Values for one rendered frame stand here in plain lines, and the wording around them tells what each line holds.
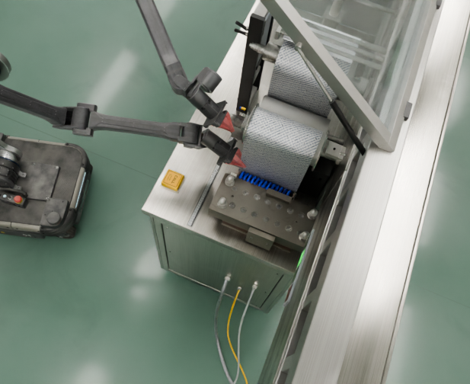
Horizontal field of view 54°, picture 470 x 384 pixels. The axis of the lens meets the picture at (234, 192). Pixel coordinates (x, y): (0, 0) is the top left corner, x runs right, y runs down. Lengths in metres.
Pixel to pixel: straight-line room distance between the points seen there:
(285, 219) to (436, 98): 0.64
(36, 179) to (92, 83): 0.91
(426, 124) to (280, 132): 0.45
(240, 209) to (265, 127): 0.33
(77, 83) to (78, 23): 0.54
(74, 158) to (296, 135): 1.55
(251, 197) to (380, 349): 0.75
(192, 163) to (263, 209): 0.39
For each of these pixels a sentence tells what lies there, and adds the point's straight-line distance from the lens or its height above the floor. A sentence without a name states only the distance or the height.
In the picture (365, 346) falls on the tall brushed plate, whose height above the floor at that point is 1.44.
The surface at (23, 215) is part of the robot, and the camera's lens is 2.66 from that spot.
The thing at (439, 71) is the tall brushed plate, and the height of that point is 1.44.
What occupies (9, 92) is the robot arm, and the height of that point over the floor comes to 1.38.
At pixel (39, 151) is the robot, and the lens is 2.82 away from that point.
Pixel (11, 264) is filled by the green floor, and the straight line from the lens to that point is 2.85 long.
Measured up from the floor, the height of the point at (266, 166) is 1.12.
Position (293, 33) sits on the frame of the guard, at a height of 1.90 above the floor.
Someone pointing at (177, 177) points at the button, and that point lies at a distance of 1.84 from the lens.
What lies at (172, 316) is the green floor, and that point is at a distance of 2.61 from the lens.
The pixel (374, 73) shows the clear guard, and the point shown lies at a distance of 1.16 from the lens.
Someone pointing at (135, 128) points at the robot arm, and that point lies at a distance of 1.63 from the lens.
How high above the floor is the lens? 2.57
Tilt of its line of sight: 65 degrees down
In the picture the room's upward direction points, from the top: 11 degrees clockwise
